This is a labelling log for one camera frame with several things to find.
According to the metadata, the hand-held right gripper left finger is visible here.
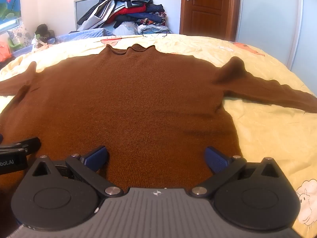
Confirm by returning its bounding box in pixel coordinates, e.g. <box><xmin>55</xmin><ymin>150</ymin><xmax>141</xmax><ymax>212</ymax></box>
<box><xmin>32</xmin><ymin>145</ymin><xmax>124</xmax><ymax>199</ymax></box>

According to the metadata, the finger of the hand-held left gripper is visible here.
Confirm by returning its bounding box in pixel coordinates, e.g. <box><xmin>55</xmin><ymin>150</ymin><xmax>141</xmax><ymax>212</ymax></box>
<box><xmin>0</xmin><ymin>137</ymin><xmax>41</xmax><ymax>158</ymax></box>

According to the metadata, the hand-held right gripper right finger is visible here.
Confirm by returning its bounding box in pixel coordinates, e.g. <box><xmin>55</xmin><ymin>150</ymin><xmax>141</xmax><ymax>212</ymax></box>
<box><xmin>190</xmin><ymin>146</ymin><xmax>281</xmax><ymax>199</ymax></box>

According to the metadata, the brown knitted sweater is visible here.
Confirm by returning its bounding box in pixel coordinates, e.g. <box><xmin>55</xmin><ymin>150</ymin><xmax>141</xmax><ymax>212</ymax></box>
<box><xmin>0</xmin><ymin>44</ymin><xmax>317</xmax><ymax>194</ymax></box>

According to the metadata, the pile of clothes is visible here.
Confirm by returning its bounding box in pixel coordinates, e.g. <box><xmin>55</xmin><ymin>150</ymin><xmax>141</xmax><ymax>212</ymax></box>
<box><xmin>77</xmin><ymin>0</ymin><xmax>172</xmax><ymax>35</ymax></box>

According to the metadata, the yellow flower-print bed sheet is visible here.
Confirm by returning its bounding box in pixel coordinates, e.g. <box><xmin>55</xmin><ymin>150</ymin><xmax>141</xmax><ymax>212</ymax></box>
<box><xmin>0</xmin><ymin>33</ymin><xmax>317</xmax><ymax>236</ymax></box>

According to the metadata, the orange bag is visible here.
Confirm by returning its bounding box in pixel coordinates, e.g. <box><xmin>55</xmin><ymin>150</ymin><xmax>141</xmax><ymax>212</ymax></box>
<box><xmin>0</xmin><ymin>41</ymin><xmax>12</xmax><ymax>63</ymax></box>

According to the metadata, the green plastic item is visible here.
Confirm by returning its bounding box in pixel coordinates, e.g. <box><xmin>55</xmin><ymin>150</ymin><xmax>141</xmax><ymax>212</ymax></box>
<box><xmin>8</xmin><ymin>38</ymin><xmax>24</xmax><ymax>50</ymax></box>

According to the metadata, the floral pillow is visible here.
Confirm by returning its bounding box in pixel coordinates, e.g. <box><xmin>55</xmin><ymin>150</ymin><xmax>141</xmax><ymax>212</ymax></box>
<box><xmin>7</xmin><ymin>24</ymin><xmax>32</xmax><ymax>50</ymax></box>

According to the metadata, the dark plush toy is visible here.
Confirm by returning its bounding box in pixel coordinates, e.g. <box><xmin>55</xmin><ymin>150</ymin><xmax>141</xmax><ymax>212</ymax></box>
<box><xmin>34</xmin><ymin>24</ymin><xmax>56</xmax><ymax>45</ymax></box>

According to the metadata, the blue quilted blanket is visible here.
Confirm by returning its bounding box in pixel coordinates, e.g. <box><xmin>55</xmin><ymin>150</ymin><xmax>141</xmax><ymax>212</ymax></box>
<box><xmin>12</xmin><ymin>27</ymin><xmax>117</xmax><ymax>58</ymax></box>

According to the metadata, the grey framed panel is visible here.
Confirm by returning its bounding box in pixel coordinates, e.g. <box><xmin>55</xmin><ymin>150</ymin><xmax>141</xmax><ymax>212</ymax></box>
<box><xmin>74</xmin><ymin>0</ymin><xmax>103</xmax><ymax>31</ymax></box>

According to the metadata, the frosted glass wardrobe door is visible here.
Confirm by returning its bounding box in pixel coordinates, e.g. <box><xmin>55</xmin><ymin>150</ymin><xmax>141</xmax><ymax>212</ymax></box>
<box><xmin>235</xmin><ymin>0</ymin><xmax>317</xmax><ymax>86</ymax></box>

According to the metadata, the brown wooden door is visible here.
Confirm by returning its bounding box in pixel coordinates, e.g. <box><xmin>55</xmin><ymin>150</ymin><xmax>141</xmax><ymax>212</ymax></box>
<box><xmin>180</xmin><ymin>0</ymin><xmax>242</xmax><ymax>41</ymax></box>

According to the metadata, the lotus wall poster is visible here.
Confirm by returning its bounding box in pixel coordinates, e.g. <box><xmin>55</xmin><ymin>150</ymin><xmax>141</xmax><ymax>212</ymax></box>
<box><xmin>0</xmin><ymin>0</ymin><xmax>22</xmax><ymax>28</ymax></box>

